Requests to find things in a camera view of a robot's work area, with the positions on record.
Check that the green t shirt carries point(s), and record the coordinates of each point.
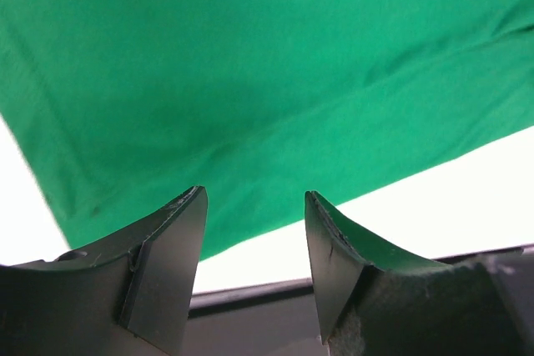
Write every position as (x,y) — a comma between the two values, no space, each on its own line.
(120,105)

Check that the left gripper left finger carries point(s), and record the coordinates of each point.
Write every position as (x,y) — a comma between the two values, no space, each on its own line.
(125,294)

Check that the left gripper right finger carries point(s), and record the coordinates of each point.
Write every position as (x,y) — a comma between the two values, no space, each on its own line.
(375,298)

